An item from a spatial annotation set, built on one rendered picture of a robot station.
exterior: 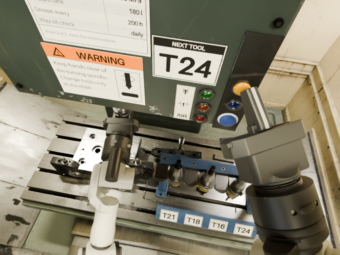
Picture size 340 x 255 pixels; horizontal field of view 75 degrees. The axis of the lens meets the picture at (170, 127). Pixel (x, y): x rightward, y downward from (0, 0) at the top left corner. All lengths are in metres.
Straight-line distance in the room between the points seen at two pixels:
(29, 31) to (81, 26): 0.09
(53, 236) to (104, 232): 0.75
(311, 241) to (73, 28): 0.40
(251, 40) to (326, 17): 1.27
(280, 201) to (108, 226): 0.53
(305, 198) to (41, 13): 0.40
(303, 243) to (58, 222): 1.31
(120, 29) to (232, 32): 0.14
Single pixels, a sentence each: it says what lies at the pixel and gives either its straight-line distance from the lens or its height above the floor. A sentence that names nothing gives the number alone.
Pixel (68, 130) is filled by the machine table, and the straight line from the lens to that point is 1.38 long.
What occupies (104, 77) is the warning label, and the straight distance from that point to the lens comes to 0.39.
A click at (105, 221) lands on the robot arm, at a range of 0.72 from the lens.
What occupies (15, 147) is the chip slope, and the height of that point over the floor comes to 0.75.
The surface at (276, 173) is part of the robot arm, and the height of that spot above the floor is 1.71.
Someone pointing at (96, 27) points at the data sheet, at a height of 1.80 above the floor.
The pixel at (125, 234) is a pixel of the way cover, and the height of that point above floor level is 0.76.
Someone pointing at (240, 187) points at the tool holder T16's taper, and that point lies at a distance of 0.81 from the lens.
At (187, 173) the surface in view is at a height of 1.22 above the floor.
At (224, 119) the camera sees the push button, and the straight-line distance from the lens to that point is 0.40.
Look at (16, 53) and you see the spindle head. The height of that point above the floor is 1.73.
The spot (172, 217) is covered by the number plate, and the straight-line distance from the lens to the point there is 1.06.
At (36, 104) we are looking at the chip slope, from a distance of 1.78.
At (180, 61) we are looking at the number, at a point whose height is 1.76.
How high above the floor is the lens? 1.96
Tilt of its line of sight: 55 degrees down
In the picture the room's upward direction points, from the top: 5 degrees clockwise
